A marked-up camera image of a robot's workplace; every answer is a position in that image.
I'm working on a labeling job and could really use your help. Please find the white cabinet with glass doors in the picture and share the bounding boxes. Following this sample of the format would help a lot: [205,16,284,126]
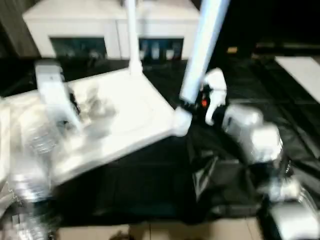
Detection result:
[22,0,201,61]

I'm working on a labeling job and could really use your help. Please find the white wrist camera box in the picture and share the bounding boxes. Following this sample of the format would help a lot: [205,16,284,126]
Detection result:
[34,59,85,133]
[202,68,229,127]

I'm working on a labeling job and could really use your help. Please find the white plastic table leg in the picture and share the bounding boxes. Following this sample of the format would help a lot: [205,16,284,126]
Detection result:
[122,0,145,77]
[178,0,231,108]

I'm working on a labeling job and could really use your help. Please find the black work mat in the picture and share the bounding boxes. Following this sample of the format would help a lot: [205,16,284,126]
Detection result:
[0,52,320,226]

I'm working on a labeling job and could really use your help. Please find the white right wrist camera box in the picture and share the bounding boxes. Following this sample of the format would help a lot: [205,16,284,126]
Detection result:
[202,68,229,127]

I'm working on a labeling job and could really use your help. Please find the white plastic table top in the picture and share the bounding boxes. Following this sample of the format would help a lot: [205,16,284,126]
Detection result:
[0,67,194,187]

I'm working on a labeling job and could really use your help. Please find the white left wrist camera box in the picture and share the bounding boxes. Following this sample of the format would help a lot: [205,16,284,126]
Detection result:
[34,59,85,133]

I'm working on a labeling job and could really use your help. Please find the white side table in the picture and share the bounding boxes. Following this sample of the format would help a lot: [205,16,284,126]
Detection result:
[275,56,320,103]

